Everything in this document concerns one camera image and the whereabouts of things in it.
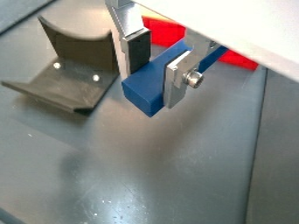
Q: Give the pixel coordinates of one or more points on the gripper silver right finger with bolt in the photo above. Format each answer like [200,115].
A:
[181,72]

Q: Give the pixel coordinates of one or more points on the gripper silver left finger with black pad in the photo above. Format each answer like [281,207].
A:
[133,35]

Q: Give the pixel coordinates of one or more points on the blue rectangular block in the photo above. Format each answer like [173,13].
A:
[142,86]

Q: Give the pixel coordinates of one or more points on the red foam shape board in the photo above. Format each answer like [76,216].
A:
[168,32]

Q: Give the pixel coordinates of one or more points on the black curved fixture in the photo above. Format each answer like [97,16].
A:
[73,82]

